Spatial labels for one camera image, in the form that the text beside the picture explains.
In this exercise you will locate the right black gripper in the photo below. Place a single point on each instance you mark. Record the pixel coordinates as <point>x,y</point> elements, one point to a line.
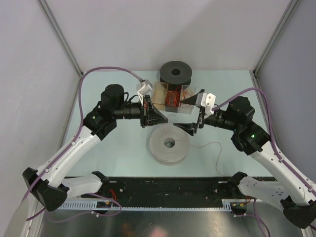
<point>191,128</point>

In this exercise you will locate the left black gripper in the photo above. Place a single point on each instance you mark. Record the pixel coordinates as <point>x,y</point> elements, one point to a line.
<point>150,115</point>

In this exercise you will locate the white spool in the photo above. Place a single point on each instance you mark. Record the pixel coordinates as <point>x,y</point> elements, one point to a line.
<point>169,144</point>

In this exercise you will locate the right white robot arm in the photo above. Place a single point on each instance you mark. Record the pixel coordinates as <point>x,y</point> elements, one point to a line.
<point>295,193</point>

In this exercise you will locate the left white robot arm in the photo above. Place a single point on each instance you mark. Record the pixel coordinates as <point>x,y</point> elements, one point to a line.
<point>49,184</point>

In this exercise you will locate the dark middle box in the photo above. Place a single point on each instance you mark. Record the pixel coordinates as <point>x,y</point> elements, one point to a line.
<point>172,101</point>

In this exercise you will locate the amber plastic box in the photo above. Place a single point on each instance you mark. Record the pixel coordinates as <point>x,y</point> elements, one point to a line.
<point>159,95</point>

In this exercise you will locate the black spool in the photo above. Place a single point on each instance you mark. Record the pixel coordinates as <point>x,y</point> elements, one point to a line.
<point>176,72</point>

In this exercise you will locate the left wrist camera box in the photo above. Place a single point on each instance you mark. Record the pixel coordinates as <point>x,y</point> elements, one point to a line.
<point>144,88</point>

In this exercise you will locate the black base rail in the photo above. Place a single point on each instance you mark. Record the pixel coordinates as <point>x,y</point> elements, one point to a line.
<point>176,192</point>

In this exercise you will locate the white slotted cable duct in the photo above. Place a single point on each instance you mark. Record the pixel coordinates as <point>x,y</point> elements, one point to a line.
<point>102,205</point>

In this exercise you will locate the right aluminium frame post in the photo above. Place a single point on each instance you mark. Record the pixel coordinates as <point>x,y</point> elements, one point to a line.
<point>284,20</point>

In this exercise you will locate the aluminium frame post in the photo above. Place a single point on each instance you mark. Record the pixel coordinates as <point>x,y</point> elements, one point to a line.
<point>45,8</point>
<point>284,20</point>

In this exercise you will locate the left aluminium frame post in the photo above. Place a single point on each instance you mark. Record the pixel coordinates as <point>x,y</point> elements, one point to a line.
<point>45,8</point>

